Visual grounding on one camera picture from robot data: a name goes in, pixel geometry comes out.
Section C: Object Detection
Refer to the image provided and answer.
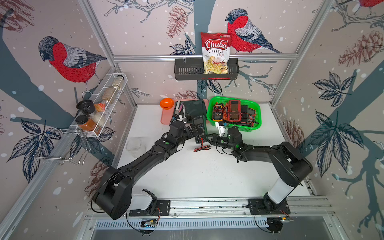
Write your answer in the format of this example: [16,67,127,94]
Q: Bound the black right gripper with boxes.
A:
[202,134,236,152]

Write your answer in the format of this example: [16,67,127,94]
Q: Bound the red taped multimeter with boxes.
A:
[226,100,241,123]

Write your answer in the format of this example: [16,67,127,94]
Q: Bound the green-edged black multimeter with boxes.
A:
[192,115,207,144]

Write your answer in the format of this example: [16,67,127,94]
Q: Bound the yellow multimeter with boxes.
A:
[212,103,224,122]

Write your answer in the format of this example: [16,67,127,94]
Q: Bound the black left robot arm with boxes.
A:
[92,121,200,220]

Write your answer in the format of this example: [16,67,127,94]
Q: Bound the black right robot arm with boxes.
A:
[205,127,313,211]

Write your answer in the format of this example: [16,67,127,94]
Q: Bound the green plastic basket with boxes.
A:
[207,96,262,132]

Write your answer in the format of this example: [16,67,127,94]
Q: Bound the pink cutting board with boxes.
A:
[161,99,209,125]

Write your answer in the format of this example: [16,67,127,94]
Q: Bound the loose red black leads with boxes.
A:
[194,145,212,153]

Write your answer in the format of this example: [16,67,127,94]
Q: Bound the dark green cloth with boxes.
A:
[178,99,207,124]

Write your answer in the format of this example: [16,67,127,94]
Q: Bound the orange bowl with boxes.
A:
[159,98,175,110]

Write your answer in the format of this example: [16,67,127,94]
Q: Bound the clear plastic cup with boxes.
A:
[126,137,145,151]

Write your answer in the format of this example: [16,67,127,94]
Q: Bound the chuba cassava chips bag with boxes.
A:
[201,33,232,74]

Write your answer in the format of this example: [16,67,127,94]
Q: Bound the amber spice jar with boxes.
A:
[75,115,101,134]

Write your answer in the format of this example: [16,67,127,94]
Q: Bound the black-lid spice jar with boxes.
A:
[76,100,96,115]

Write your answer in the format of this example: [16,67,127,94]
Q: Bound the black wall basket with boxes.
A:
[174,59,240,81]

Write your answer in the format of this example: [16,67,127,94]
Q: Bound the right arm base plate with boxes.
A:
[247,198,291,215]

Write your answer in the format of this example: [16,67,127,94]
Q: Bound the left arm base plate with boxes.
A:
[129,200,171,217]

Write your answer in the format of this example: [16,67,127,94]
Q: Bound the white wire spice rack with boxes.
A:
[68,73,128,138]

